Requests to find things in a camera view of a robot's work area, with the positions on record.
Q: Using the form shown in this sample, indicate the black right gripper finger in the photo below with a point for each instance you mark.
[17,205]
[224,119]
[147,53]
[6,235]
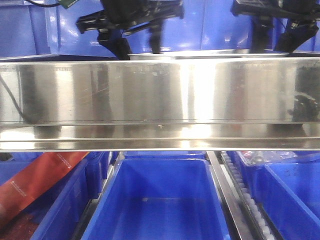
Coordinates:
[261,27]
[296,33]

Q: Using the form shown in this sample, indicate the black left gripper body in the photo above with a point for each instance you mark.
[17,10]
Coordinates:
[130,15]

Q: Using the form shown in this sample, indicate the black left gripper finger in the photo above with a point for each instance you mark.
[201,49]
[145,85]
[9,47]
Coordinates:
[113,40]
[155,37]

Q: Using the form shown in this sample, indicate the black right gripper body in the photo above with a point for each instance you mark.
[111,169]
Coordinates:
[299,10]

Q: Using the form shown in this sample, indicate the silver metal tray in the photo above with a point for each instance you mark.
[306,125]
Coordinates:
[207,54]

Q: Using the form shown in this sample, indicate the blue crate top right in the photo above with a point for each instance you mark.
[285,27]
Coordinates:
[279,29]

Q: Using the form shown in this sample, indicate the large blue crate centre top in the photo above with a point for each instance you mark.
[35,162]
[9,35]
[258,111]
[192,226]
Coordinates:
[207,25]

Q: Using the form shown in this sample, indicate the green circuit board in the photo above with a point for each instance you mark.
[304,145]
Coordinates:
[67,3]

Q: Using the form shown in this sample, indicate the blue crate top left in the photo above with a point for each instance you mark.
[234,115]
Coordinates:
[23,29]

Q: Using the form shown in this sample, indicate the blue bin behind centre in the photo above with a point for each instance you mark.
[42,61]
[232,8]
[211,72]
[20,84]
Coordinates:
[169,154]

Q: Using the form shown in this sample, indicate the blue bin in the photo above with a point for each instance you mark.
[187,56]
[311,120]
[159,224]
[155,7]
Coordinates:
[249,162]
[57,212]
[290,195]
[169,154]
[159,199]

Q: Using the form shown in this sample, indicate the blue bin rear right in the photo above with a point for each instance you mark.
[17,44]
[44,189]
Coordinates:
[249,162]

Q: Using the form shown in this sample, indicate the red foil bag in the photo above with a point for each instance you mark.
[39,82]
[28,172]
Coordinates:
[26,186]

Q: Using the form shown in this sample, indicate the blue bin lower right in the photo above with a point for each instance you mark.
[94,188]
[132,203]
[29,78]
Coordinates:
[290,195]

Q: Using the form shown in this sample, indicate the blue bin lower centre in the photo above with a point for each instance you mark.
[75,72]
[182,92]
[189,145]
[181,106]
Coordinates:
[159,199]

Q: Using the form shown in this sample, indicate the blue bin lower left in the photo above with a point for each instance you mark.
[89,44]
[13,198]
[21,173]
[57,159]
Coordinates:
[57,212]

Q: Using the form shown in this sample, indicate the stainless steel shelf rail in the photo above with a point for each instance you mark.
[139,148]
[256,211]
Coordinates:
[188,104]

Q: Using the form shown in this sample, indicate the metal roller track rail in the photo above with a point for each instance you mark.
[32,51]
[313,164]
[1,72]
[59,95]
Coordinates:
[244,219]

